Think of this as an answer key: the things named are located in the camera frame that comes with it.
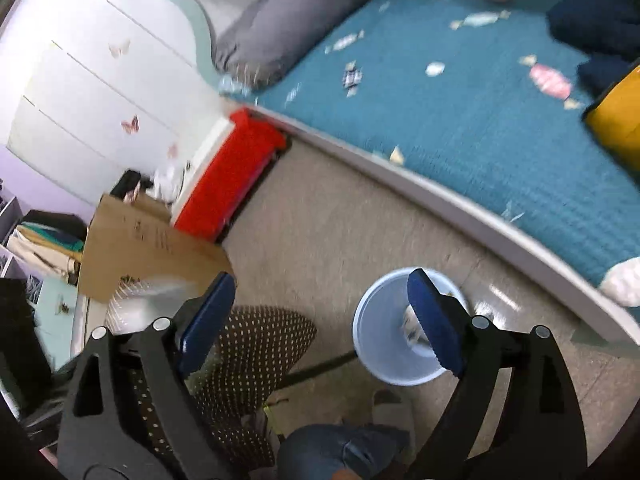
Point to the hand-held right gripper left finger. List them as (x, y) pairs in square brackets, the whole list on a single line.
[(210, 315)]

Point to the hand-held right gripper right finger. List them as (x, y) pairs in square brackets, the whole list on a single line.
[(435, 320)]

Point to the light blue plastic bin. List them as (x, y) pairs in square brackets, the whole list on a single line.
[(380, 320)]

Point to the crumpled white paper scrap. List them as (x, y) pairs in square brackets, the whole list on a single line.
[(412, 330)]

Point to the white slotted plastic basket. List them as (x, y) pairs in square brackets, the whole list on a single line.
[(145, 300)]

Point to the brown cardboard box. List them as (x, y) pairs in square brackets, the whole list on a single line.
[(150, 250)]

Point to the grey slipper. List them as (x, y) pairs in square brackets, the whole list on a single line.
[(392, 402)]

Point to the red storage box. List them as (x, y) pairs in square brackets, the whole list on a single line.
[(225, 180)]

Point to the white plastic bag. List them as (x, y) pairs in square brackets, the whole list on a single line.
[(166, 182)]

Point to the pale green drawer cabinet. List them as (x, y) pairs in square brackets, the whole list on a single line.
[(55, 310)]

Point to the black bag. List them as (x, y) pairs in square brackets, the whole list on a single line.
[(126, 181)]

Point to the person's leg in jeans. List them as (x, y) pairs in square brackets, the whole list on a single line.
[(330, 450)]

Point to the small faded butterfly sticker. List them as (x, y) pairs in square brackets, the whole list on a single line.
[(172, 150)]

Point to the stack of folded clothes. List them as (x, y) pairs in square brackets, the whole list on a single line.
[(45, 240)]

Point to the teal candy-print blanket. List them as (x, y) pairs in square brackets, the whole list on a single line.
[(450, 125)]

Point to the pink butterfly sticker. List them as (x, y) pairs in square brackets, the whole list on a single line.
[(131, 124)]

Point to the white open shelf unit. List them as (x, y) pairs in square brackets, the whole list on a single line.
[(7, 220)]

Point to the light blue cloth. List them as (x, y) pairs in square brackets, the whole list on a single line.
[(232, 85)]

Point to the white wardrobe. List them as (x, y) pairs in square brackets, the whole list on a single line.
[(100, 85)]

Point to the yellow cushion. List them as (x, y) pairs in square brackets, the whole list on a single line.
[(617, 120)]

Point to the pale butterfly sticker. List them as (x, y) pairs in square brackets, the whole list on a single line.
[(120, 49)]

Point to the grey pillow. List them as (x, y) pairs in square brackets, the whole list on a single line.
[(300, 15)]

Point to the white bed frame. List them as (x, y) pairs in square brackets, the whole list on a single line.
[(450, 200)]

